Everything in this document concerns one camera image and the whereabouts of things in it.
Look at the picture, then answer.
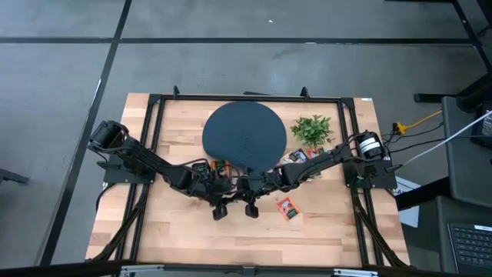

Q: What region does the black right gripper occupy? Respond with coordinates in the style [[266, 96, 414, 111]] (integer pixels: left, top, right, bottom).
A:
[[240, 175, 263, 220]]

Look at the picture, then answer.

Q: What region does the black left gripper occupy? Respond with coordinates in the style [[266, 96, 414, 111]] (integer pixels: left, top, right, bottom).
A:
[[212, 180, 241, 222]]

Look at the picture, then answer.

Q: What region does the dark blue tea packet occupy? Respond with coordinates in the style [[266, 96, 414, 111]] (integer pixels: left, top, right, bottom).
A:
[[191, 161, 211, 177]]

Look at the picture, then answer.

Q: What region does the round dark blue placemat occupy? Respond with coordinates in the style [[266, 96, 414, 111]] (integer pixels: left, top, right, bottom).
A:
[[201, 100, 288, 173]]

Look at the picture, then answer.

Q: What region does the green plant in white pot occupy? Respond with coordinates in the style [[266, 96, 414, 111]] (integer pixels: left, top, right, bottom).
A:
[[290, 114, 334, 149]]

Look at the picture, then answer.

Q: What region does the white paper sheet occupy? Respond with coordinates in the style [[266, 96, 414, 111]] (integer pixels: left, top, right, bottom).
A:
[[394, 175, 422, 229]]

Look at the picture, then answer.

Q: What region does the black desk leg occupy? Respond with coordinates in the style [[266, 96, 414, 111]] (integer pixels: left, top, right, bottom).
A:
[[395, 179, 450, 211]]

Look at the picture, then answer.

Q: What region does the black crossbar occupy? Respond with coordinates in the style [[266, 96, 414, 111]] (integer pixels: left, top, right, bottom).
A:
[[0, 260, 492, 277]]

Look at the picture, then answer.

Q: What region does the black chair foot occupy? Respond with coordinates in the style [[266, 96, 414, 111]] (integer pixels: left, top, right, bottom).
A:
[[0, 168, 30, 185]]

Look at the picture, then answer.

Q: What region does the grey side desk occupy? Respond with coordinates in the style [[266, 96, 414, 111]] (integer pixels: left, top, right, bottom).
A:
[[440, 95, 492, 209]]

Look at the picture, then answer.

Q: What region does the dark laptop keyboard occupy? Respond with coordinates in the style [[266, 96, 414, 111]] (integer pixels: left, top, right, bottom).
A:
[[447, 222, 492, 277]]

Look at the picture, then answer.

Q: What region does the black box device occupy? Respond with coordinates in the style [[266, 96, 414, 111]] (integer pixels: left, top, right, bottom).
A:
[[470, 103, 492, 149]]

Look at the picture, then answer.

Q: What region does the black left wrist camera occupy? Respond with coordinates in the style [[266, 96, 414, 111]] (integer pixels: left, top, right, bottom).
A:
[[201, 179, 221, 197]]

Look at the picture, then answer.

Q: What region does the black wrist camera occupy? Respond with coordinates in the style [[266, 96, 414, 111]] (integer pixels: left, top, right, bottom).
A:
[[261, 175, 280, 192], [201, 179, 221, 197]]

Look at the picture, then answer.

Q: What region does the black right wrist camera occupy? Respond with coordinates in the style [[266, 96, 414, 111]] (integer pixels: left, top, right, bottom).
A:
[[261, 175, 280, 192]]

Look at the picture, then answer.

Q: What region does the black metal table frame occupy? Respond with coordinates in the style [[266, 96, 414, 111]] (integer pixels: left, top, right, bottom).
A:
[[88, 85, 411, 269]]

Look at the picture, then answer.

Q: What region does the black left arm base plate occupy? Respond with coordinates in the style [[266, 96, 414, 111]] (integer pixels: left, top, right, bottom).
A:
[[102, 161, 158, 185]]

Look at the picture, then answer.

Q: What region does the silver metal bracket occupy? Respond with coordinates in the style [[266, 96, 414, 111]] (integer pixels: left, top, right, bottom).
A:
[[119, 264, 165, 277], [333, 268, 380, 277]]

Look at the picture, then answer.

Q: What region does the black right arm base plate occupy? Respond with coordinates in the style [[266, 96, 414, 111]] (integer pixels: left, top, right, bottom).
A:
[[343, 159, 397, 189]]

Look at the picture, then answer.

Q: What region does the yellow extension cable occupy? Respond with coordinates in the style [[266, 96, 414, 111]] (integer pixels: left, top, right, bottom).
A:
[[392, 110, 443, 135]]

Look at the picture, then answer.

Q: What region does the black power cable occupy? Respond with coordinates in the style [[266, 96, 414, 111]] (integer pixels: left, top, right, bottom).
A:
[[388, 122, 445, 144], [387, 134, 476, 155]]

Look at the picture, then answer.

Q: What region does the white cable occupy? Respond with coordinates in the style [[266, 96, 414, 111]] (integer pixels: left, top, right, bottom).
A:
[[401, 110, 492, 166]]

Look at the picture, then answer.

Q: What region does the black furniture leg frame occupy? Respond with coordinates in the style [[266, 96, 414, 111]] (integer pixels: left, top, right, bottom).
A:
[[414, 0, 492, 112]]

